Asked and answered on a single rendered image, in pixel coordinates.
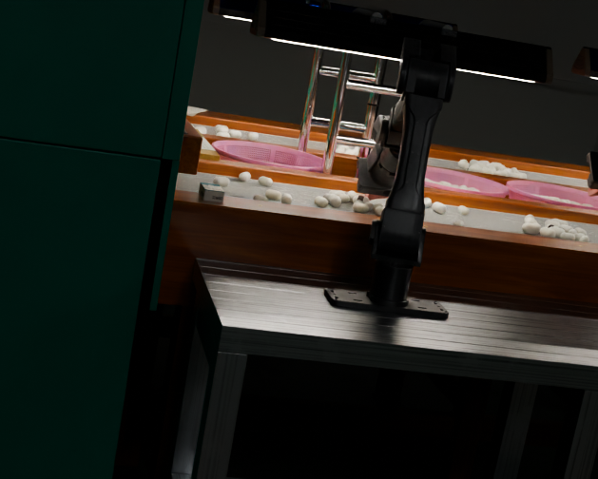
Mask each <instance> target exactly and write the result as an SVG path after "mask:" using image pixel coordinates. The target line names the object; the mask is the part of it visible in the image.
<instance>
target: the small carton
mask: <svg viewBox="0 0 598 479"><path fill-rule="evenodd" d="M199 194H200V195H201V197H202V198H203V200H204V201H216V202H223V197H224V191H223V190H222V188H221V186H220V185H219V184H214V183H207V182H200V189H199Z"/></svg>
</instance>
